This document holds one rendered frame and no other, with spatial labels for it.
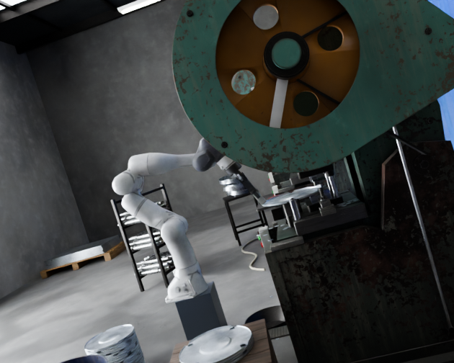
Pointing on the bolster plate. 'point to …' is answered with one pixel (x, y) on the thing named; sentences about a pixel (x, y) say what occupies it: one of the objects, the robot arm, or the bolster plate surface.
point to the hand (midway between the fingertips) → (259, 197)
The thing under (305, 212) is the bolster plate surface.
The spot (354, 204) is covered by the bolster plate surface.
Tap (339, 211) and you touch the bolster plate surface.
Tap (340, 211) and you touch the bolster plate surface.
